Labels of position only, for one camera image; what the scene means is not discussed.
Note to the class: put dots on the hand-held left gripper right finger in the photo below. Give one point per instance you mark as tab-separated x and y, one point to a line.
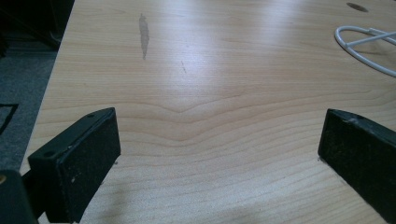
361	155

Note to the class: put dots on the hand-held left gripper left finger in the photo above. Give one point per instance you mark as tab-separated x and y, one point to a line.
84	161

